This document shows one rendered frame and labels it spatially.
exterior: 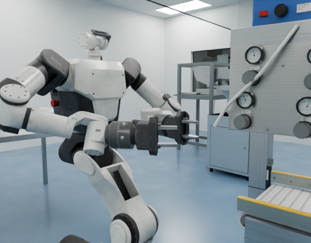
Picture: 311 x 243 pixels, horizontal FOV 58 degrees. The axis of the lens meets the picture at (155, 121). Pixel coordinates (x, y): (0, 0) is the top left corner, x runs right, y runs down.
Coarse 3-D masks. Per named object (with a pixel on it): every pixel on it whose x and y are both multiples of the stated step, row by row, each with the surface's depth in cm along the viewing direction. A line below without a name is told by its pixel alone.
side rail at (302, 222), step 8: (240, 200) 70; (240, 208) 70; (248, 208) 68; (256, 208) 67; (264, 208) 66; (272, 208) 65; (264, 216) 66; (272, 216) 65; (280, 216) 64; (288, 216) 63; (296, 216) 62; (304, 216) 61; (288, 224) 63; (296, 224) 62; (304, 224) 61
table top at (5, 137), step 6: (0, 132) 173; (6, 132) 173; (24, 132) 173; (30, 132) 173; (72, 132) 186; (0, 138) 157; (6, 138) 160; (12, 138) 162; (18, 138) 164; (24, 138) 166; (30, 138) 168
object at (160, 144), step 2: (158, 142) 90; (160, 142) 90; (162, 142) 90; (164, 142) 90; (166, 142) 90; (168, 142) 90; (158, 144) 87; (160, 144) 87; (162, 144) 87; (164, 144) 87; (166, 144) 87; (168, 144) 87; (170, 144) 87; (172, 144) 87; (174, 144) 87; (176, 144) 87; (158, 146) 87; (160, 146) 87; (162, 146) 87; (164, 146) 87; (166, 146) 87; (168, 146) 87; (170, 146) 87; (172, 146) 87; (174, 146) 87; (176, 146) 87
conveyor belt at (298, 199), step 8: (264, 192) 84; (272, 192) 83; (280, 192) 83; (288, 192) 83; (296, 192) 83; (304, 192) 83; (264, 200) 77; (272, 200) 77; (280, 200) 77; (288, 200) 77; (296, 200) 77; (304, 200) 77; (296, 208) 72; (304, 208) 72; (240, 216) 72; (256, 216) 69; (240, 224) 72
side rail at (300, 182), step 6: (276, 174) 90; (282, 174) 89; (270, 180) 91; (276, 180) 90; (282, 180) 89; (288, 180) 88; (294, 180) 87; (300, 180) 85; (306, 180) 84; (300, 186) 86; (306, 186) 85
